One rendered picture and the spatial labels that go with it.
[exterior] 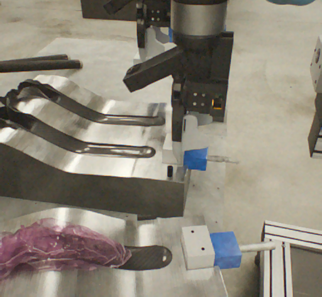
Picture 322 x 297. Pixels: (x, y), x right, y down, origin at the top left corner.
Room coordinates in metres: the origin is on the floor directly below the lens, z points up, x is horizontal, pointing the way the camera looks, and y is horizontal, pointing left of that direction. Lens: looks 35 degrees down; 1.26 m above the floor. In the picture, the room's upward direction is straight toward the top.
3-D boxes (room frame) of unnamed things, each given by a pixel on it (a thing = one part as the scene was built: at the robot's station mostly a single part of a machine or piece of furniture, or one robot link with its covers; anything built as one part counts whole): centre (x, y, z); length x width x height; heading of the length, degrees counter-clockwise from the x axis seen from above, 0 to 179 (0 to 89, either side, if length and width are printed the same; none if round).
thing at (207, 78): (0.48, -0.06, 1.05); 0.09 x 0.08 x 0.12; 80
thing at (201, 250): (0.31, -0.10, 0.86); 0.13 x 0.05 x 0.05; 97
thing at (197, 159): (0.48, -0.07, 0.89); 0.13 x 0.05 x 0.05; 80
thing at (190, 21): (0.49, -0.05, 1.13); 0.08 x 0.08 x 0.05
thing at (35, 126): (0.58, 0.17, 0.92); 0.35 x 0.16 x 0.09; 80
